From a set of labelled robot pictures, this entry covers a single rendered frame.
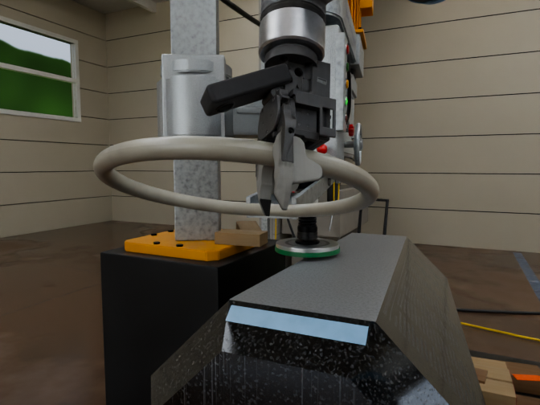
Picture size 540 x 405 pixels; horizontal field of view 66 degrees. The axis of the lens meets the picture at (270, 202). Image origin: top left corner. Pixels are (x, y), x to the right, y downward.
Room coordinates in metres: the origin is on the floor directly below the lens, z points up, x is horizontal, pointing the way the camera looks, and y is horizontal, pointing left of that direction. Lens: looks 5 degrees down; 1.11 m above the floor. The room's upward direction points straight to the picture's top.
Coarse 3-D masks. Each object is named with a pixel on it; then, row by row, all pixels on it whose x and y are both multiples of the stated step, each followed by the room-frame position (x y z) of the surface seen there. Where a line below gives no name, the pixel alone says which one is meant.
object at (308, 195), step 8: (312, 184) 1.16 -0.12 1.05; (320, 184) 1.25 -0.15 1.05; (328, 184) 1.40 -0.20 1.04; (256, 192) 1.03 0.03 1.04; (304, 192) 1.01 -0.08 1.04; (312, 192) 1.12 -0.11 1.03; (320, 192) 1.25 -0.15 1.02; (248, 200) 0.96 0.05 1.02; (256, 200) 1.00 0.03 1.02; (272, 200) 1.14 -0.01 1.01; (296, 200) 0.93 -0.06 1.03; (304, 200) 1.01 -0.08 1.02; (312, 200) 1.12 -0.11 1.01; (248, 216) 0.96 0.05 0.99; (256, 216) 0.96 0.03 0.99; (264, 216) 0.95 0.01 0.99; (272, 216) 0.95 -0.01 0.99
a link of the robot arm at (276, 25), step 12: (276, 12) 0.55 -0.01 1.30; (288, 12) 0.54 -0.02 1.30; (300, 12) 0.54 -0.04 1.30; (312, 12) 0.55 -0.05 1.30; (264, 24) 0.56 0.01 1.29; (276, 24) 0.54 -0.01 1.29; (288, 24) 0.54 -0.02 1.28; (300, 24) 0.54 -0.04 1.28; (312, 24) 0.54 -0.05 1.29; (324, 24) 0.57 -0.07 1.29; (264, 36) 0.55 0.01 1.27; (276, 36) 0.54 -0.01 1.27; (288, 36) 0.53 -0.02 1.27; (300, 36) 0.53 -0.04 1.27; (312, 36) 0.54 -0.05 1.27; (324, 36) 0.56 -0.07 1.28; (264, 48) 0.56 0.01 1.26; (312, 48) 0.55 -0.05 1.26; (324, 48) 0.56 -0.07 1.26; (264, 60) 0.59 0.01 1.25
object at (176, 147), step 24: (120, 144) 0.57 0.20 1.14; (144, 144) 0.53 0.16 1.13; (168, 144) 0.52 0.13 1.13; (192, 144) 0.51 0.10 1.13; (216, 144) 0.51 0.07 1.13; (240, 144) 0.51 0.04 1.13; (264, 144) 0.52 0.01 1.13; (96, 168) 0.63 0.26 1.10; (336, 168) 0.55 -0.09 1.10; (360, 168) 0.59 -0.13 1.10; (144, 192) 0.83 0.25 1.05; (168, 192) 0.89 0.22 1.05; (360, 192) 0.73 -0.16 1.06; (288, 216) 0.93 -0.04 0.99; (312, 216) 0.90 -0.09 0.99
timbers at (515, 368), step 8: (512, 368) 1.98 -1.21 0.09; (520, 368) 1.98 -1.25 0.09; (528, 368) 1.98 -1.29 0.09; (536, 368) 1.98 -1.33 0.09; (512, 376) 1.91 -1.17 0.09; (520, 384) 1.90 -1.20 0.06; (528, 384) 1.88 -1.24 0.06; (536, 384) 1.87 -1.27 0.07; (528, 392) 1.88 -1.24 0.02; (536, 392) 1.87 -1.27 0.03; (520, 400) 1.67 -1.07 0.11; (528, 400) 1.67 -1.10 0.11; (536, 400) 1.67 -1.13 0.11
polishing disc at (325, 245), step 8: (280, 240) 1.42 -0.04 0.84; (288, 240) 1.42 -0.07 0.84; (320, 240) 1.42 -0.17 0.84; (328, 240) 1.42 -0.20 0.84; (280, 248) 1.33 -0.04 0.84; (288, 248) 1.30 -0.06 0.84; (296, 248) 1.29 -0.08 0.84; (304, 248) 1.28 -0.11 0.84; (312, 248) 1.28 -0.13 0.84; (320, 248) 1.28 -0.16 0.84; (328, 248) 1.29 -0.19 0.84; (336, 248) 1.32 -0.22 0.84
